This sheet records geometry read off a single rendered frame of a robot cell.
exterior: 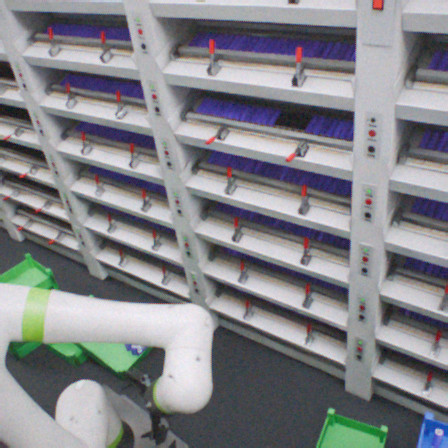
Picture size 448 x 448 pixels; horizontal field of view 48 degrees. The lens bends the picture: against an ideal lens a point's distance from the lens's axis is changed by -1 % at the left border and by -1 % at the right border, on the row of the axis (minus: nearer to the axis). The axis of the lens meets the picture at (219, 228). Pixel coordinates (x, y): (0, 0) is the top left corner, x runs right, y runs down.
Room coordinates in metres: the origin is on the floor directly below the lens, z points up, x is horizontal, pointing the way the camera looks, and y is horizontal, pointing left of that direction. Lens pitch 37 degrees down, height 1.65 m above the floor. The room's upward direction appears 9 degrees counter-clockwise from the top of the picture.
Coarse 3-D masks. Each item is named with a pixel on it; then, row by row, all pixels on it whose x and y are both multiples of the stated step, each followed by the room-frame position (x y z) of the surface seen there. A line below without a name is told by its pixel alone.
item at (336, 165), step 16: (192, 96) 1.57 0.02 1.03; (176, 112) 1.50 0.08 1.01; (192, 112) 1.53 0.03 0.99; (304, 112) 1.35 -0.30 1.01; (176, 128) 1.49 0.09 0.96; (192, 128) 1.47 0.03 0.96; (288, 128) 1.32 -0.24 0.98; (192, 144) 1.46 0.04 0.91; (208, 144) 1.41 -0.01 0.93; (224, 144) 1.36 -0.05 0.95; (240, 144) 1.33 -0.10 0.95; (256, 144) 1.30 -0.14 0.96; (272, 144) 1.28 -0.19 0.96; (272, 160) 1.26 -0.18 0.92; (304, 160) 1.18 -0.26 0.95; (320, 160) 1.16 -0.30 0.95; (336, 160) 1.14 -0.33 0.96; (352, 160) 1.09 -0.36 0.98; (336, 176) 1.13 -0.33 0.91; (352, 176) 1.10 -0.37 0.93
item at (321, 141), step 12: (192, 120) 1.49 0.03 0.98; (204, 120) 1.46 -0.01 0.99; (216, 120) 1.43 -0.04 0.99; (228, 120) 1.41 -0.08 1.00; (252, 132) 1.35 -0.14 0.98; (264, 132) 1.32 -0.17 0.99; (276, 132) 1.29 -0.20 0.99; (288, 132) 1.27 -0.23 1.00; (300, 132) 1.25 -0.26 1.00; (288, 144) 1.25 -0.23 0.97; (312, 144) 1.22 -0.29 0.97; (324, 144) 1.19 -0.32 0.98; (336, 144) 1.17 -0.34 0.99; (348, 144) 1.15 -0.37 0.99
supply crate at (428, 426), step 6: (426, 414) 0.67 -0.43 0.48; (432, 414) 0.66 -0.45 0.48; (426, 420) 0.66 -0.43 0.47; (432, 420) 0.65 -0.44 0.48; (426, 426) 0.65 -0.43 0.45; (432, 426) 0.66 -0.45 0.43; (438, 426) 0.65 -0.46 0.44; (444, 426) 0.65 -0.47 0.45; (426, 432) 0.65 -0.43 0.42; (432, 432) 0.66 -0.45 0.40; (444, 432) 0.64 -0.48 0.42; (420, 438) 0.62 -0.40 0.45; (426, 438) 0.65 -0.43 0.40; (432, 438) 0.64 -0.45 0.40; (444, 438) 0.64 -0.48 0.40; (420, 444) 0.61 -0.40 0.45; (426, 444) 0.63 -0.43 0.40; (444, 444) 0.62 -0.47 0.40
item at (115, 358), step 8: (80, 344) 1.43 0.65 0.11; (88, 344) 1.46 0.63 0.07; (96, 344) 1.46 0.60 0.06; (104, 344) 1.46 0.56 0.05; (112, 344) 1.46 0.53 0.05; (120, 344) 1.46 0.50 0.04; (88, 352) 1.41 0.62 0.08; (96, 352) 1.42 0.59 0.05; (104, 352) 1.42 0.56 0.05; (112, 352) 1.42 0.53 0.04; (120, 352) 1.42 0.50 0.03; (128, 352) 1.42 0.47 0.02; (144, 352) 1.39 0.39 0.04; (96, 360) 1.38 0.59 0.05; (104, 360) 1.35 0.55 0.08; (112, 360) 1.39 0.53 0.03; (120, 360) 1.39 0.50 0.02; (128, 360) 1.39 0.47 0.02; (136, 360) 1.35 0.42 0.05; (112, 368) 1.32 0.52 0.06; (120, 368) 1.30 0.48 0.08; (128, 368) 1.32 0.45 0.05; (120, 376) 1.29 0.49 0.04
